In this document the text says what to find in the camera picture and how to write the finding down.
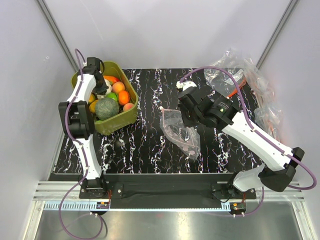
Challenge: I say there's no white cauliflower toy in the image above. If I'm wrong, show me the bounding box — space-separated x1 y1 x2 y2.
96 79 113 100

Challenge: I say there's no olive green plastic bin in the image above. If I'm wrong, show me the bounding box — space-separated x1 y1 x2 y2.
71 60 138 135

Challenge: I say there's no clear zip top bag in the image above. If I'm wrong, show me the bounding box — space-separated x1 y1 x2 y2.
159 106 201 160

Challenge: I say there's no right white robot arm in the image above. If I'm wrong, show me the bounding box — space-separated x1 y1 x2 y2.
178 86 304 199

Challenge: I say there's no green striped watermelon toy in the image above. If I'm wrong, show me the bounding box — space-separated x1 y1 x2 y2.
105 92 119 102

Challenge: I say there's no pink peach upper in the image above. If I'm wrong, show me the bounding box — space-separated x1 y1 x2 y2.
112 81 126 94

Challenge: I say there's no pink peach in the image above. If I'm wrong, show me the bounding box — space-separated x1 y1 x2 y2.
112 81 126 94
123 102 134 112

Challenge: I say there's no yellow mango toy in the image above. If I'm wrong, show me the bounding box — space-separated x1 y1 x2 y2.
88 93 98 114

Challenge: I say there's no green netted melon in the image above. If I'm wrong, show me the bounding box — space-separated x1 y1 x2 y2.
95 97 120 121

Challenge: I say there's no orange fruit toy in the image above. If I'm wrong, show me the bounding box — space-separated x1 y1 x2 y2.
118 90 131 106

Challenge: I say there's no pink peach lower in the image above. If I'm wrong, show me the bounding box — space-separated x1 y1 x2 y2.
123 102 134 112

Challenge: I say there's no green pepper toy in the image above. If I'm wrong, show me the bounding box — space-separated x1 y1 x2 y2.
95 120 105 125

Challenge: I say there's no pile of clear bags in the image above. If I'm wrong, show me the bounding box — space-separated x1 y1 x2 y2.
204 48 283 141

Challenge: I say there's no black marble pattern mat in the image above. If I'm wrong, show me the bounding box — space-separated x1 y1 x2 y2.
48 68 288 182

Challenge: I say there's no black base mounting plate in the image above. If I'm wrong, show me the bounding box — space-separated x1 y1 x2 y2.
79 173 256 200

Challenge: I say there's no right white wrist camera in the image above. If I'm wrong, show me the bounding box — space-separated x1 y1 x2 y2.
176 80 197 92

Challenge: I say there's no aluminium frame rail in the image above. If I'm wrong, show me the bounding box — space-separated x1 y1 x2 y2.
33 181 304 202

